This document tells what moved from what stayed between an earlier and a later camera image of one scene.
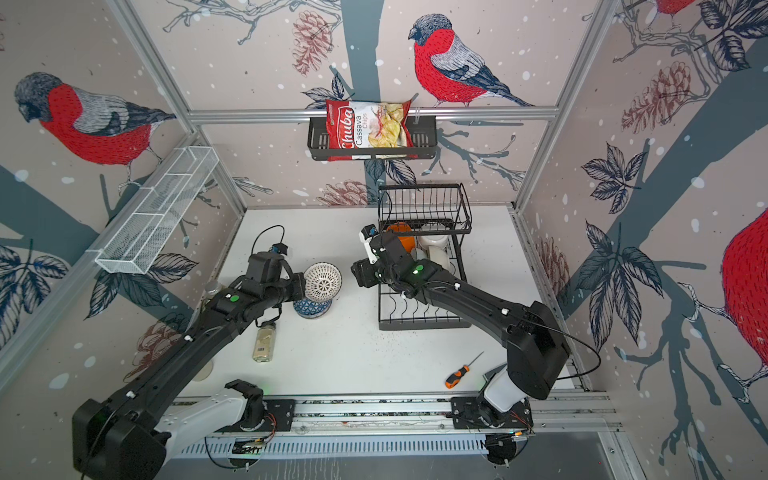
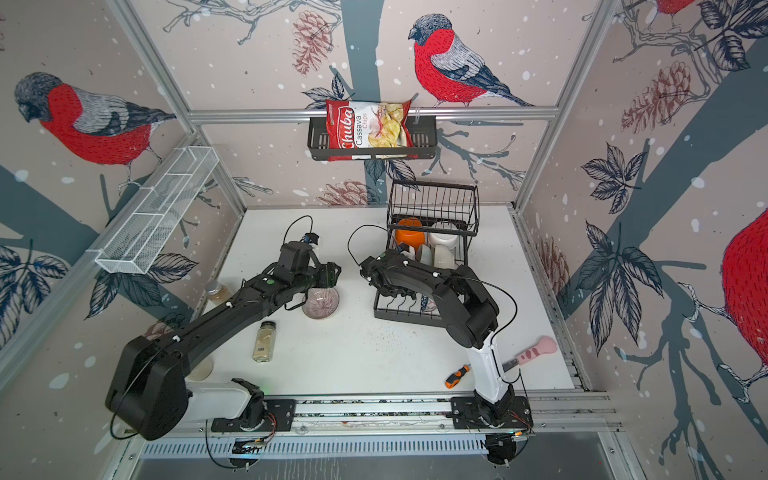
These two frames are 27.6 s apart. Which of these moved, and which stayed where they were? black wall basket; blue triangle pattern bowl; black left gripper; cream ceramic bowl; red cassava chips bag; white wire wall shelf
Moved: black left gripper; blue triangle pattern bowl
Stayed: red cassava chips bag; cream ceramic bowl; black wall basket; white wire wall shelf
